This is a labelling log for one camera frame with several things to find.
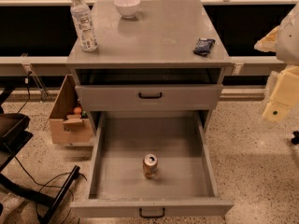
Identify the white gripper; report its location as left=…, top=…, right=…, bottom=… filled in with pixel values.
left=254, top=26, right=299, bottom=122

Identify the orange soda can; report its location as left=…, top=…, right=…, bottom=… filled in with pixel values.
left=143, top=154, right=158, bottom=179

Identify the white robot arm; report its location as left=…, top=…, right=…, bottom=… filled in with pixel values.
left=254, top=4, right=299, bottom=122

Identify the closed grey middle drawer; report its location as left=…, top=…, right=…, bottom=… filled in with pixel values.
left=76, top=85, right=222, bottom=111

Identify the open grey bottom drawer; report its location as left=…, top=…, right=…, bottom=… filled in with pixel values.
left=71, top=111, right=234, bottom=218

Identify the grey drawer cabinet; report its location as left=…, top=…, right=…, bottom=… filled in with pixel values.
left=67, top=0, right=231, bottom=126

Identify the black object on floor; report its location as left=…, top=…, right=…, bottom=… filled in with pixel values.
left=292, top=131, right=299, bottom=145

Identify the dark blue snack packet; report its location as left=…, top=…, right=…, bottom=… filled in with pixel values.
left=193, top=38, right=215, bottom=56

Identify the white ceramic bowl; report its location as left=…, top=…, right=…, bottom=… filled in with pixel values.
left=114, top=0, right=141, bottom=18

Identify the small orange fruit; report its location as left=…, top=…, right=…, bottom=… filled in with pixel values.
left=73, top=106, right=82, bottom=115

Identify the clear plastic water bottle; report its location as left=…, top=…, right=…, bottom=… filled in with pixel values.
left=70, top=0, right=97, bottom=51

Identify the cardboard box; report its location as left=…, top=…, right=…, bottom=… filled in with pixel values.
left=49, top=75, right=93, bottom=145

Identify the black drawer handle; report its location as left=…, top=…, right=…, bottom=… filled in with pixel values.
left=138, top=92, right=163, bottom=100
left=139, top=207, right=165, bottom=219

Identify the black lower drawer handle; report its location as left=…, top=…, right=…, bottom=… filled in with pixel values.
left=139, top=207, right=165, bottom=219

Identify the black floor cable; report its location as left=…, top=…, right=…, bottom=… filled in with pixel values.
left=12, top=152, right=88, bottom=224

